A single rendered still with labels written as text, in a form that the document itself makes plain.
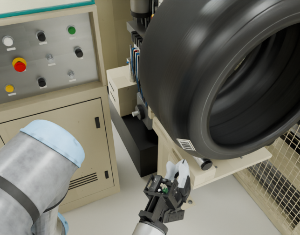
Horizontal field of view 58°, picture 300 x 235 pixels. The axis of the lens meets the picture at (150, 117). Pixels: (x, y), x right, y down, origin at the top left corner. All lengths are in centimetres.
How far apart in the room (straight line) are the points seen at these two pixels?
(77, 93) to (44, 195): 89
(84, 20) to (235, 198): 148
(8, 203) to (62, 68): 92
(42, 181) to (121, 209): 148
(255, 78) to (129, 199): 118
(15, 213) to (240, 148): 69
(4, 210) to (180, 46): 48
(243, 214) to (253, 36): 148
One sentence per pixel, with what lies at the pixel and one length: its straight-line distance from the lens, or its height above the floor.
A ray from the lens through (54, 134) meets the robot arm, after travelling 46.
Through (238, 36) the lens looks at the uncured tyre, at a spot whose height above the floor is 139.
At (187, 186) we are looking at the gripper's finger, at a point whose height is 104.
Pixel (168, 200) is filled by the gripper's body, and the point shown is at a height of 107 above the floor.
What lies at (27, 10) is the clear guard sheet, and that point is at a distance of 113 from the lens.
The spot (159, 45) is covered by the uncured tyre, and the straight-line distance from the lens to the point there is 72.
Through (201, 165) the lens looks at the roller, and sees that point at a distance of 95.
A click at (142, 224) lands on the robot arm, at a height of 106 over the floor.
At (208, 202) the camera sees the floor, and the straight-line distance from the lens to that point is 196.
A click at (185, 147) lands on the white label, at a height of 106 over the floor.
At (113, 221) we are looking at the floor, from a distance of 186.
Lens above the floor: 165
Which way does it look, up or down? 42 degrees down
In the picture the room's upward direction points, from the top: straight up
